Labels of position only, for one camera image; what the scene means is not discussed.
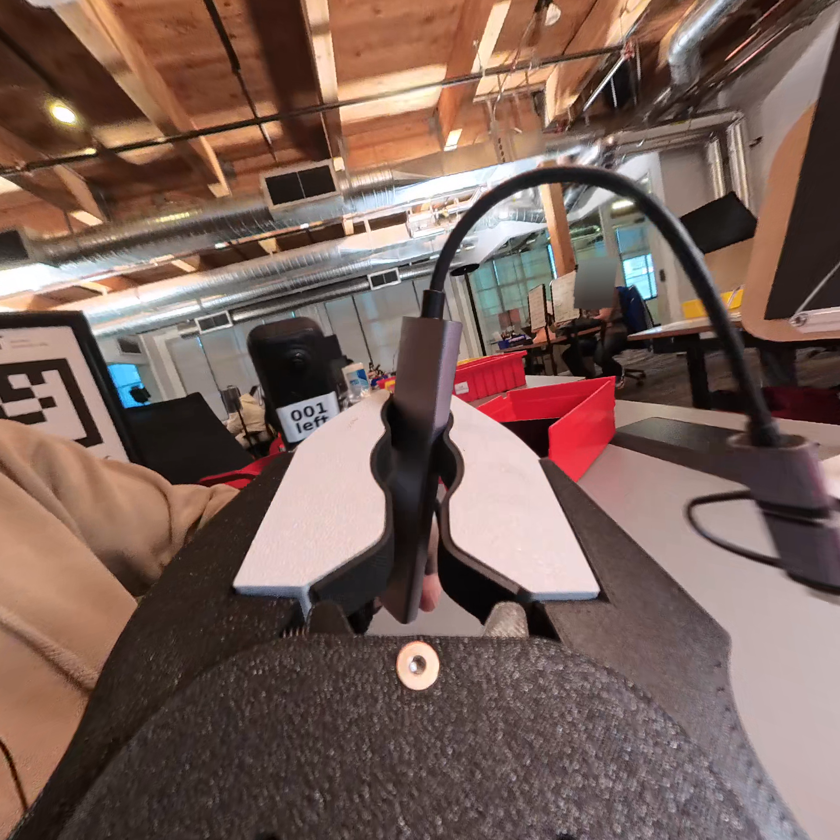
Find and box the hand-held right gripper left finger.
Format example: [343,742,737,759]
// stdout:
[233,392,401,616]

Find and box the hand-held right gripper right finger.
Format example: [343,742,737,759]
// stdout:
[436,395,602,608]

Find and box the red plastic bin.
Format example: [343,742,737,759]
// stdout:
[453,351,529,403]
[478,376,618,483]
[197,453,290,490]

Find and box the black cable grey plug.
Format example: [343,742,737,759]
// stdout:
[420,165,840,597]

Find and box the person's right hand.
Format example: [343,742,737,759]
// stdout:
[420,525,442,613]

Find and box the black floor lamp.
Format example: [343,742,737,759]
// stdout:
[451,264,488,358]

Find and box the blue office chair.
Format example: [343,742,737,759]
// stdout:
[617,285,657,385]

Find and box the printed tag board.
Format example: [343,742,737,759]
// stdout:
[0,310,142,463]

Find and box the wooden office desk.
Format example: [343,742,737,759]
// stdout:
[626,317,746,409]

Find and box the yellow bin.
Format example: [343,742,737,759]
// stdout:
[682,289,746,320]

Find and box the cardboard box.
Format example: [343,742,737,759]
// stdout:
[705,239,756,293]

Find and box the white tablet stand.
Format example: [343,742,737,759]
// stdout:
[791,259,840,330]

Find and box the black monitor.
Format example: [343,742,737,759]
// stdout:
[679,192,759,255]

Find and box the black tablet tan rim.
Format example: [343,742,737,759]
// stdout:
[745,85,840,342]

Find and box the thin black cable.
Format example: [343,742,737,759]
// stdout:
[688,491,798,581]

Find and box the wooden support post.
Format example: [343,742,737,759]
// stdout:
[538,180,578,277]

